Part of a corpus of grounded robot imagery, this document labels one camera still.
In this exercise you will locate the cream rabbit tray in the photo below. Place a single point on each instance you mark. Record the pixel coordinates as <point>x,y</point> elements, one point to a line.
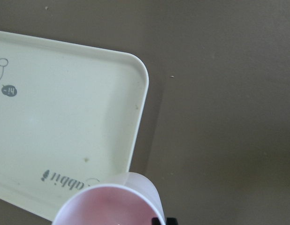
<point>69,118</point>

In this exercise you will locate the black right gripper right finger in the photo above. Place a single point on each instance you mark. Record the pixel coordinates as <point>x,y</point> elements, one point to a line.
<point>171,221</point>

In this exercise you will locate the pink plastic cup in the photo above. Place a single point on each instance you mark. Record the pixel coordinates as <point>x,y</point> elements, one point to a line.
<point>125,199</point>

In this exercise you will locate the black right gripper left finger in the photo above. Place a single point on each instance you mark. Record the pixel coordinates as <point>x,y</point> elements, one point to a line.
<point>156,221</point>

